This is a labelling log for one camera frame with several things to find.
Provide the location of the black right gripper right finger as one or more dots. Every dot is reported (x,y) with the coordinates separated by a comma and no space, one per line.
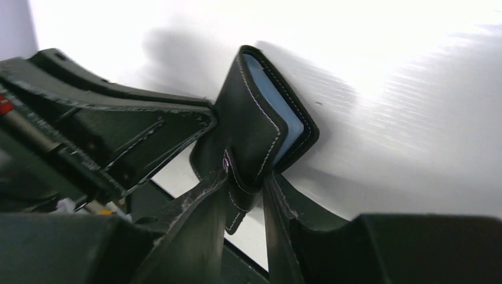
(308,244)

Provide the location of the black leather card holder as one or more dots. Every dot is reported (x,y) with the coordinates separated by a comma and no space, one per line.
(262,127)

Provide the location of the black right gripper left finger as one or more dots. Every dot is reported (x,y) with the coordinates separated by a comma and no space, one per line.
(191,228)

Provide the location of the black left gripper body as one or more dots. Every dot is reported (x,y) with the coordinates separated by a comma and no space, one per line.
(35,168)

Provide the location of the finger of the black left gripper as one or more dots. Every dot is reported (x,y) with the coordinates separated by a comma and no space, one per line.
(108,138)

